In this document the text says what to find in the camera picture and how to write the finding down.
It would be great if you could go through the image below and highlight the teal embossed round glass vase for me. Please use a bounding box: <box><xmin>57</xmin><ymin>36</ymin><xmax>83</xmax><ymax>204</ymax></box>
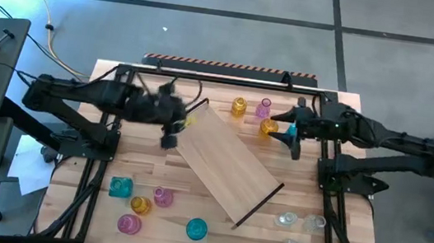
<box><xmin>184</xmin><ymin>216</ymin><xmax>210</xmax><ymax>243</ymax></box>

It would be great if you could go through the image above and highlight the small yellow glass vase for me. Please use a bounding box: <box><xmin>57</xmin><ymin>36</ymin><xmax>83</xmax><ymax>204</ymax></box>
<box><xmin>128</xmin><ymin>194</ymin><xmax>154</xmax><ymax>217</ymax></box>

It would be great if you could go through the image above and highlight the black aluminium table frame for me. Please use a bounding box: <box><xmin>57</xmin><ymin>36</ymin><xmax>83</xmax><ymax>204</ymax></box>
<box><xmin>30</xmin><ymin>54</ymin><xmax>402</xmax><ymax>243</ymax></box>

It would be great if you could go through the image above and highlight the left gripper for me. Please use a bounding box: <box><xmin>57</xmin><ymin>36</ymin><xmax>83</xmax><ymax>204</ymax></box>
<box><xmin>118</xmin><ymin>77</ymin><xmax>192</xmax><ymax>153</ymax></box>

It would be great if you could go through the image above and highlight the small pink glass vase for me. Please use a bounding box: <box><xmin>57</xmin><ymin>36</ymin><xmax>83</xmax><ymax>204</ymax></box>
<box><xmin>151</xmin><ymin>185</ymin><xmax>175</xmax><ymax>210</ymax></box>

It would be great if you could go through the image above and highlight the teal square glass vase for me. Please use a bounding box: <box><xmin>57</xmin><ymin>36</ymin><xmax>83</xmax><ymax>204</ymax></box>
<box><xmin>107</xmin><ymin>175</ymin><xmax>135</xmax><ymax>201</ymax></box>

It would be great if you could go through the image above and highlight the wooden shelf with black legs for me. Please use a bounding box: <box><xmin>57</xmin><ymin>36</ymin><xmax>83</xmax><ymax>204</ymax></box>
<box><xmin>157</xmin><ymin>94</ymin><xmax>295</xmax><ymax>236</ymax></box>

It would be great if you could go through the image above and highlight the wide pink glass vase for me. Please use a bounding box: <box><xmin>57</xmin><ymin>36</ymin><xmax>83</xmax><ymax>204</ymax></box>
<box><xmin>115</xmin><ymin>212</ymin><xmax>144</xmax><ymax>237</ymax></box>

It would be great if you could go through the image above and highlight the yellow ribbed glass vase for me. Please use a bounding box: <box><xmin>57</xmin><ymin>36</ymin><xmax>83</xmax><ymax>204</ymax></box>
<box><xmin>229</xmin><ymin>95</ymin><xmax>249</xmax><ymax>118</ymax></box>

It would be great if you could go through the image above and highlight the white paper sheet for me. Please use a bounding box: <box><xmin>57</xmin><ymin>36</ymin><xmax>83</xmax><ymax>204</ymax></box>
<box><xmin>4</xmin><ymin>132</ymin><xmax>59</xmax><ymax>201</ymax></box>

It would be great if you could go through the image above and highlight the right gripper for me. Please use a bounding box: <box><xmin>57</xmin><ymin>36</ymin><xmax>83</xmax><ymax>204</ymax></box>
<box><xmin>265</xmin><ymin>95</ymin><xmax>356</xmax><ymax>167</ymax></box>

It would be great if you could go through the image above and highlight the teal diamond-pattern glass vase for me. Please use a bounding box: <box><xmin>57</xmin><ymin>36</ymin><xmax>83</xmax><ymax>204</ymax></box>
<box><xmin>284</xmin><ymin>121</ymin><xmax>299</xmax><ymax>138</ymax></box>

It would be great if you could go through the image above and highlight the grey caster wheel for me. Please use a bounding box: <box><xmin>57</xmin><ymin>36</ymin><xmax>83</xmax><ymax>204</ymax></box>
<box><xmin>40</xmin><ymin>145</ymin><xmax>59</xmax><ymax>165</ymax></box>

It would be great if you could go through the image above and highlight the black hazard-striped floor mat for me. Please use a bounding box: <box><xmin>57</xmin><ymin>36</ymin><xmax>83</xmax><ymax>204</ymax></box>
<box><xmin>140</xmin><ymin>51</ymin><xmax>320</xmax><ymax>89</ymax></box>

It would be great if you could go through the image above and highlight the yellow dimpled glass vase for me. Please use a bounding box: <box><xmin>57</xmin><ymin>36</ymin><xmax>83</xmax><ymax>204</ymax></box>
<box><xmin>259</xmin><ymin>117</ymin><xmax>281</xmax><ymax>138</ymax></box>

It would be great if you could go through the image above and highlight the slim pink twisted glass vase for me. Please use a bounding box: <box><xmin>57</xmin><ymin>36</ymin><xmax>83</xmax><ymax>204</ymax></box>
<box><xmin>254</xmin><ymin>96</ymin><xmax>273</xmax><ymax>119</ymax></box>

